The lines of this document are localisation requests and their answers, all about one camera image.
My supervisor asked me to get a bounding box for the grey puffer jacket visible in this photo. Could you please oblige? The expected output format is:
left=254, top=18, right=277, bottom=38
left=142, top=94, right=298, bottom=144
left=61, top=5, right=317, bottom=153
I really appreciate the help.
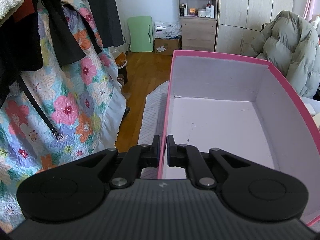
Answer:
left=245, top=10, right=319, bottom=98

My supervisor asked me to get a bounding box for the brown cardboard box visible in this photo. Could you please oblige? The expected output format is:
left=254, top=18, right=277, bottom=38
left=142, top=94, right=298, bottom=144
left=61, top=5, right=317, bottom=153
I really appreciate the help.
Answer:
left=155, top=37, right=181, bottom=55

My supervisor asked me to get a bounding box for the black hanging coat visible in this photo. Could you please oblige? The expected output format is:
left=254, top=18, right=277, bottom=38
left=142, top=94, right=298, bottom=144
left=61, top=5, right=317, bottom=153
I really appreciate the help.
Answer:
left=1, top=0, right=85, bottom=102

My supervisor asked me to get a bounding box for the light wood wardrobe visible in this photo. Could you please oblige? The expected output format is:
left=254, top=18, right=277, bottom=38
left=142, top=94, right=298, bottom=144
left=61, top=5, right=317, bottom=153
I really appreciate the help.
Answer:
left=215, top=0, right=293, bottom=55

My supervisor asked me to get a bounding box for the plastic bag of packages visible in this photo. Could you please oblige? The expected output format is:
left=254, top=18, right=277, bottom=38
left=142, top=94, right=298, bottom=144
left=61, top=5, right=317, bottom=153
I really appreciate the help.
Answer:
left=154, top=21, right=182, bottom=40

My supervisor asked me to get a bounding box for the pink cardboard box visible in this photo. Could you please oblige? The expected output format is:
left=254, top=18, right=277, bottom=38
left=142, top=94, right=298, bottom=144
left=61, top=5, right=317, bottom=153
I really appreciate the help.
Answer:
left=163, top=50, right=319, bottom=226

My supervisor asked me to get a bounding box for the dark hanging garment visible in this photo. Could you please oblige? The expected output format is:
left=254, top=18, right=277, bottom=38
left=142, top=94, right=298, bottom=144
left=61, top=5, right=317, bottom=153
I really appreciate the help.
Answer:
left=88, top=0, right=124, bottom=48

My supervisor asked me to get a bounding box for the wooden shelf cabinet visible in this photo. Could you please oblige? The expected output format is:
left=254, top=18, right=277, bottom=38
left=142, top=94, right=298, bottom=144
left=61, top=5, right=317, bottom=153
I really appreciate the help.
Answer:
left=178, top=0, right=219, bottom=51

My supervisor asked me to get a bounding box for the small waste bin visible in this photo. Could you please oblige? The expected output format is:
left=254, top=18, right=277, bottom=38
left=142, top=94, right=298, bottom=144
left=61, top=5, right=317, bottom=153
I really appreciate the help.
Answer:
left=116, top=52, right=128, bottom=84

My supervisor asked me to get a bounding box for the black strap with buckle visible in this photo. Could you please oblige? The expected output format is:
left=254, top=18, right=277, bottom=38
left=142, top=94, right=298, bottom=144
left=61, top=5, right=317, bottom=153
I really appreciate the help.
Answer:
left=17, top=76, right=64, bottom=141

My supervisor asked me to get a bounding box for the floral quilt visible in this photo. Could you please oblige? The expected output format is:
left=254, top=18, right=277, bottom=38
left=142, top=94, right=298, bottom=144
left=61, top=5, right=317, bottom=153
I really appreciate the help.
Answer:
left=1, top=0, right=126, bottom=232

